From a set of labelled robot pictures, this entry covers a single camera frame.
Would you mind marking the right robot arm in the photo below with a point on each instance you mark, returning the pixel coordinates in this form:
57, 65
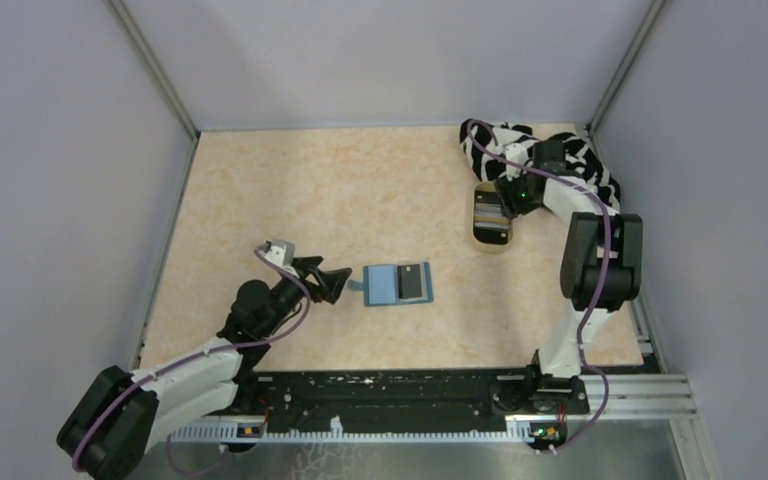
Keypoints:
601, 262

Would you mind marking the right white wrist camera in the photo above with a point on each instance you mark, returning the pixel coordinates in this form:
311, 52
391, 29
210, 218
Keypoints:
516, 155

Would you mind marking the white slotted cable duct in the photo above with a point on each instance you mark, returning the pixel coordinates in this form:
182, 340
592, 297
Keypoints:
231, 433

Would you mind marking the dark card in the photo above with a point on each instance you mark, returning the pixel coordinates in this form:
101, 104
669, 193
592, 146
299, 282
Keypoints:
411, 282

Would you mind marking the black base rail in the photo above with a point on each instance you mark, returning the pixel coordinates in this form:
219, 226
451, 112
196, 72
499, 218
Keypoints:
431, 401

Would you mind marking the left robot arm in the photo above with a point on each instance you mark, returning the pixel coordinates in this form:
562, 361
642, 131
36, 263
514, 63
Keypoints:
123, 414

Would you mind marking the stack of cards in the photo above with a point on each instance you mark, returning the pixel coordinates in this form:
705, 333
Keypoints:
489, 216

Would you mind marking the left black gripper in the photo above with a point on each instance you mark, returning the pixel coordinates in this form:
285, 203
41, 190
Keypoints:
330, 285

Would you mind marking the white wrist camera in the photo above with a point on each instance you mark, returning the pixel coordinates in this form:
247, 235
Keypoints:
277, 252
516, 155

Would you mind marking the zebra striped cloth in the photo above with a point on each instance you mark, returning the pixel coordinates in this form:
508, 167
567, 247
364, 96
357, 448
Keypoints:
563, 153

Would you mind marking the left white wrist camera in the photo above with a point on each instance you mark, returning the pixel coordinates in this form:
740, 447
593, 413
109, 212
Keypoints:
277, 252

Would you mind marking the blue leather card holder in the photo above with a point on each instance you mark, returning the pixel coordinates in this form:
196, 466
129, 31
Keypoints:
395, 284

